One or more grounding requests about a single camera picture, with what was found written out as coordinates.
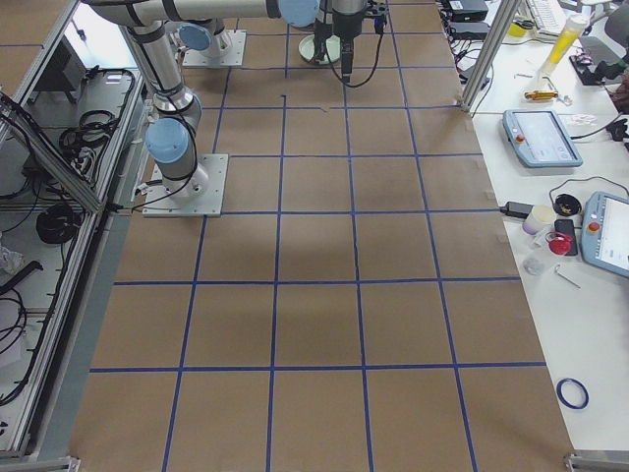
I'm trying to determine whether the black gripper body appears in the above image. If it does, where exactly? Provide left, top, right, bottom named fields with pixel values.
left=332, top=0, right=388, bottom=54

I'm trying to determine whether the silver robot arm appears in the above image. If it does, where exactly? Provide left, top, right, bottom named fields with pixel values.
left=170, top=1, right=319, bottom=69
left=88, top=1, right=388, bottom=204

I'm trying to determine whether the light green plate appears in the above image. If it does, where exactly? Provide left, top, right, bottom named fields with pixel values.
left=298, top=34, right=340, bottom=65

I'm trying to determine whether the upper teach pendant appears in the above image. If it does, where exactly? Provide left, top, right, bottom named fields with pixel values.
left=502, top=109, right=583, bottom=168

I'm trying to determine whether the teach pendant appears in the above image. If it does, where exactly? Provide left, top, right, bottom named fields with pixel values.
left=581, top=192, right=629, bottom=277
left=502, top=109, right=583, bottom=168

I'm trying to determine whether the black power brick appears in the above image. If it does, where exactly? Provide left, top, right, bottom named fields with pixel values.
left=499, top=201, right=534, bottom=219

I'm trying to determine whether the yellow white bottle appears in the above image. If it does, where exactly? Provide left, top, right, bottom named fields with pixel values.
left=538, top=14, right=590, bottom=78

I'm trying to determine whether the white plastic cup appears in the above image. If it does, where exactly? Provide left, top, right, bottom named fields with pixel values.
left=522, top=205, right=557, bottom=235

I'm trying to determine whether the silver allen key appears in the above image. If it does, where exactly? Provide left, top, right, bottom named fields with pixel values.
left=554, top=265, right=582, bottom=289

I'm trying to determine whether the lower teach pendant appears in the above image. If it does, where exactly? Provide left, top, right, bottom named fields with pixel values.
left=581, top=192, right=629, bottom=277

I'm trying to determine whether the blue tape roll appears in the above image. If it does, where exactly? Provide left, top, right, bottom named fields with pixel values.
left=555, top=378, right=590, bottom=410

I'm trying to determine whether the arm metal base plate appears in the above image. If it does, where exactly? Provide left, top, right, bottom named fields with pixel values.
left=142, top=154, right=229, bottom=217
left=179, top=25, right=247, bottom=69

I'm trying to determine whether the aluminium frame post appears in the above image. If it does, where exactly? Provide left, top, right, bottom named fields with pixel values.
left=460, top=0, right=520, bottom=112

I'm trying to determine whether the yellow handled screwdriver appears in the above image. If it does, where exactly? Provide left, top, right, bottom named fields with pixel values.
left=524, top=90, right=558, bottom=101

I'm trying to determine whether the black cable coil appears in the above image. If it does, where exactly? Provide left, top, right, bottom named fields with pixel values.
left=35, top=202, right=82, bottom=246

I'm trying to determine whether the aluminium frame rail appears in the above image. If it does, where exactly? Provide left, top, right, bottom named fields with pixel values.
left=1, top=91, right=104, bottom=212

